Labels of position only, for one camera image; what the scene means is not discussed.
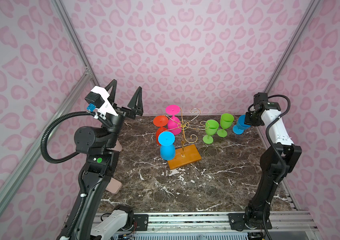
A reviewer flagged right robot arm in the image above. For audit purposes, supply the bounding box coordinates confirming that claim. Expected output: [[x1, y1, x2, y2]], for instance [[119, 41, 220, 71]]
[[229, 93, 302, 231]]

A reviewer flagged green wine glass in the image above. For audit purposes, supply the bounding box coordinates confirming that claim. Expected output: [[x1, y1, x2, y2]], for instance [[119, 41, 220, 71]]
[[203, 120, 219, 144], [217, 113, 235, 138]]

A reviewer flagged wooden rack base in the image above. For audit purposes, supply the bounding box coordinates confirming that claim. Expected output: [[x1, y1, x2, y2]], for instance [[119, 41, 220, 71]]
[[168, 145, 202, 170]]

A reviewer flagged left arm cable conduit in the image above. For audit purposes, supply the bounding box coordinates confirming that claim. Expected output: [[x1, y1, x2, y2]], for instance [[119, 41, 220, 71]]
[[40, 111, 113, 165]]

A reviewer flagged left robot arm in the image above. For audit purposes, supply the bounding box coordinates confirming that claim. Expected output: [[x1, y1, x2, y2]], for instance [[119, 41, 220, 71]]
[[58, 80, 143, 240]]

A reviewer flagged blue wine glass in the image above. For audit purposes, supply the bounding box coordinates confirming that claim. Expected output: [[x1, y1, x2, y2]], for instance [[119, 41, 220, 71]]
[[158, 131, 176, 161], [233, 115, 251, 135]]

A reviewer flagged pink sponge block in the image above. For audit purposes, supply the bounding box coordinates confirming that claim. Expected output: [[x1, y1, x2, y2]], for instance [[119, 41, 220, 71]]
[[106, 178, 122, 195]]

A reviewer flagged red wine glass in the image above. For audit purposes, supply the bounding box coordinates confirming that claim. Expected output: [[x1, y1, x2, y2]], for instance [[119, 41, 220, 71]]
[[153, 116, 168, 146]]

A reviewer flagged blue wine glass front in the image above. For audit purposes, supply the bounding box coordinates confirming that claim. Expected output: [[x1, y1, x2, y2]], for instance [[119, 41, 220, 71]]
[[233, 115, 251, 135]]

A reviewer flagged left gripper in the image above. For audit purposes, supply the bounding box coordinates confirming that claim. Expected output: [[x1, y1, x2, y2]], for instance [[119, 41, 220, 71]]
[[95, 81, 142, 153]]

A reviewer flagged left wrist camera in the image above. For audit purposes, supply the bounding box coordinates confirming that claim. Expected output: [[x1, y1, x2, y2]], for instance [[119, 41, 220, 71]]
[[85, 86, 118, 119]]

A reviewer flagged green wine glass front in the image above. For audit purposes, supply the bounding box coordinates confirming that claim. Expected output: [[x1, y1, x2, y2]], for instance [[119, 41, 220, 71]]
[[203, 120, 219, 144]]

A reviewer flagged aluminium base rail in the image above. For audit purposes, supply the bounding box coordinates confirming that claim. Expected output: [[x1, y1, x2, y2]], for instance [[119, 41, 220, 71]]
[[57, 211, 324, 240]]

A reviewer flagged diagonal aluminium frame bar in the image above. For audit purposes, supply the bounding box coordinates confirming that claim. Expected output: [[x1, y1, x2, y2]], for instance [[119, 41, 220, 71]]
[[0, 71, 95, 217]]

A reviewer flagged magenta wine glass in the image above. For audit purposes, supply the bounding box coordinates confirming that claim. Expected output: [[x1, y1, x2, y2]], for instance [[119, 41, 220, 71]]
[[165, 105, 182, 136]]

